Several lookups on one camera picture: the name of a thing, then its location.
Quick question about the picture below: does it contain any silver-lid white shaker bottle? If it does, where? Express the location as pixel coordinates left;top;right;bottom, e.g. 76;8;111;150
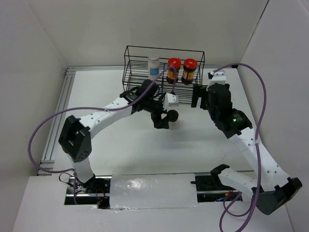
148;54;160;81

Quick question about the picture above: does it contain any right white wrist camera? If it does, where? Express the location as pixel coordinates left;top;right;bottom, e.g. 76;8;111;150
208;70;226;86

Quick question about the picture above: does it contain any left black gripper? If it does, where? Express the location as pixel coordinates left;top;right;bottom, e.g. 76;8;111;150
143;92;172;129

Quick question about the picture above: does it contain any black wire rack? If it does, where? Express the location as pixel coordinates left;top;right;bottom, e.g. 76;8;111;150
122;45;205;105

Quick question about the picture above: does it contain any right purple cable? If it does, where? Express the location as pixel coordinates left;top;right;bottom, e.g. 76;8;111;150
212;63;267;232

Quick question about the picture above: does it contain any red-lid sauce jar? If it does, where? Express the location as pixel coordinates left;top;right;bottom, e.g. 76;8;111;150
166;58;182;84
182;58;197;85

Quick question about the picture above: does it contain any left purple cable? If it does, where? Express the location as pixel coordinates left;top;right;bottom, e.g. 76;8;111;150
28;67;179;205

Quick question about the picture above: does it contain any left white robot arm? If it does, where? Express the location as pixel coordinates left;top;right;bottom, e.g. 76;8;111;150
58;80;169;193

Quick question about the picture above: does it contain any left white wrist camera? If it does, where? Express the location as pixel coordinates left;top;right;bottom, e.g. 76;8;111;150
163;93;180;110

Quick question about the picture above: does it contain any purple cable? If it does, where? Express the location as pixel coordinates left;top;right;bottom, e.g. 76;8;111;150
212;63;267;232
28;67;179;205

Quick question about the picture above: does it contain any white foil cover sheet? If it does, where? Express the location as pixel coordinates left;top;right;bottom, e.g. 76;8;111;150
110;174;198;209

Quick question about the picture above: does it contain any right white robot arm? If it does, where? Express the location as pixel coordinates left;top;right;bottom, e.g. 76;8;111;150
191;84;302;215

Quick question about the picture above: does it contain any black-cap white bottle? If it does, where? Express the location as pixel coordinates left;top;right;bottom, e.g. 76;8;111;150
167;109;179;130

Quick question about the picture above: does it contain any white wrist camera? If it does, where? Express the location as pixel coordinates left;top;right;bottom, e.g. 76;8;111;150
208;70;226;86
163;93;180;110

